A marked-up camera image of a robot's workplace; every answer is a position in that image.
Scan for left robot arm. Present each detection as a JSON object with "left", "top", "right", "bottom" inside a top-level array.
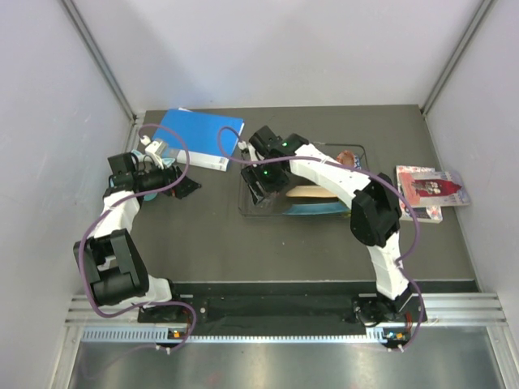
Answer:
[{"left": 73, "top": 136, "right": 201, "bottom": 322}]

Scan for red illustrated book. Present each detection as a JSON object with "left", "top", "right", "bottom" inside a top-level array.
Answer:
[{"left": 396, "top": 165, "right": 471, "bottom": 207}]

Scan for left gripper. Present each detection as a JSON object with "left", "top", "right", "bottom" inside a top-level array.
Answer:
[{"left": 134, "top": 155, "right": 201, "bottom": 199}]

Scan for teal cat-ear headphones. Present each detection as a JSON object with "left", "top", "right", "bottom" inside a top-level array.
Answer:
[{"left": 131, "top": 150, "right": 176, "bottom": 193}]

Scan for orange blue patterned bowl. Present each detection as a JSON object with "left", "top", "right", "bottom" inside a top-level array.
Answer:
[{"left": 336, "top": 150, "right": 362, "bottom": 169}]

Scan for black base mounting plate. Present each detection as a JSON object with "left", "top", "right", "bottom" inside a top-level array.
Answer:
[{"left": 136, "top": 293, "right": 426, "bottom": 325}]

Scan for aluminium front rail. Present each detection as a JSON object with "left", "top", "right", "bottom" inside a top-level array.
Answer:
[{"left": 65, "top": 293, "right": 507, "bottom": 347}]

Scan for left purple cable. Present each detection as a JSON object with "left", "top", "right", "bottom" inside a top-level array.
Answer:
[{"left": 77, "top": 122, "right": 198, "bottom": 353}]

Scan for blue folder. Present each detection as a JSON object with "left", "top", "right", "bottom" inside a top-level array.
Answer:
[{"left": 152, "top": 109, "right": 245, "bottom": 172}]

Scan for grey wire dish rack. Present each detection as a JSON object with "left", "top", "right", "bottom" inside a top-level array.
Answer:
[{"left": 238, "top": 142, "right": 369, "bottom": 218}]

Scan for teal embossed plate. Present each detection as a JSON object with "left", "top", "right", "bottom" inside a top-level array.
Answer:
[{"left": 283, "top": 202, "right": 350, "bottom": 216}]

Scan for clear plastic cup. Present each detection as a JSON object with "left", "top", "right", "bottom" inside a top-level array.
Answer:
[{"left": 251, "top": 192, "right": 284, "bottom": 213}]

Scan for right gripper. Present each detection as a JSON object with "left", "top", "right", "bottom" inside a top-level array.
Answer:
[{"left": 242, "top": 158, "right": 290, "bottom": 205}]

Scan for purple cable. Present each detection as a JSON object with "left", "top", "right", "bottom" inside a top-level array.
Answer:
[
  {"left": 217, "top": 126, "right": 427, "bottom": 353},
  {"left": 77, "top": 122, "right": 198, "bottom": 353}
]

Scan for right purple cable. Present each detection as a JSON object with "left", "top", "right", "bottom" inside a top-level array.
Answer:
[{"left": 217, "top": 126, "right": 427, "bottom": 353}]

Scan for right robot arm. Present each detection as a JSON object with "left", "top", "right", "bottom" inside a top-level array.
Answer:
[{"left": 238, "top": 126, "right": 412, "bottom": 321}]

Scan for peach bird plate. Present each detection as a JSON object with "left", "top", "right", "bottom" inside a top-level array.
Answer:
[{"left": 285, "top": 186, "right": 337, "bottom": 199}]

